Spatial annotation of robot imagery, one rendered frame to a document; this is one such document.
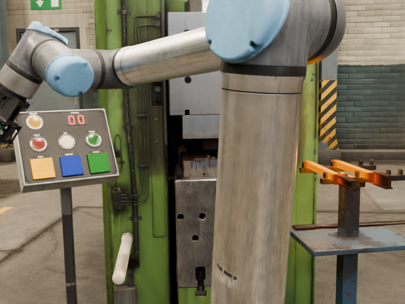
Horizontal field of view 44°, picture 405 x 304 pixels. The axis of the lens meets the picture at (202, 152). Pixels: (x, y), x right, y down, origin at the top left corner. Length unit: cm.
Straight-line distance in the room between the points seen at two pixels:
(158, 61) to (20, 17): 787
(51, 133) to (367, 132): 665
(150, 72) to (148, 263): 136
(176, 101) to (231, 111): 133
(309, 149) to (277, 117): 160
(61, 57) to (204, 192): 105
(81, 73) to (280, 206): 58
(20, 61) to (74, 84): 16
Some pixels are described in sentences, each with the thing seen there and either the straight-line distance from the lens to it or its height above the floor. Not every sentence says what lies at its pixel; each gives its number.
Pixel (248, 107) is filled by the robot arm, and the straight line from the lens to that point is 64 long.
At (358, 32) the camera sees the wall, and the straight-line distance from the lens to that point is 803.
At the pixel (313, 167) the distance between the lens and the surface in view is 193.
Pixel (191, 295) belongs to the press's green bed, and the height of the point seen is 43.
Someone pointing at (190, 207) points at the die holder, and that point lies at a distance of 199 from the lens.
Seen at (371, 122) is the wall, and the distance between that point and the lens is 808.
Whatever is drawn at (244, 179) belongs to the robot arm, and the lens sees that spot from 66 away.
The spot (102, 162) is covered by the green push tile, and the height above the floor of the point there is 101.
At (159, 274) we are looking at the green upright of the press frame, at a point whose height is 45.
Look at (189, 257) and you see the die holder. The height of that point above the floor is 59.
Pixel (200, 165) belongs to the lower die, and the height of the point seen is 96.
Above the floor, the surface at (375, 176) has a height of 97.
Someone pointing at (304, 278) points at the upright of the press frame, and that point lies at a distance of 240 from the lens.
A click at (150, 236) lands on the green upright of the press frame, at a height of 62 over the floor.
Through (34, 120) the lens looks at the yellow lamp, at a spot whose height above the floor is 117.
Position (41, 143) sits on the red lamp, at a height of 109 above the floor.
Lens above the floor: 131
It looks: 9 degrees down
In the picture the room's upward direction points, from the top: 1 degrees counter-clockwise
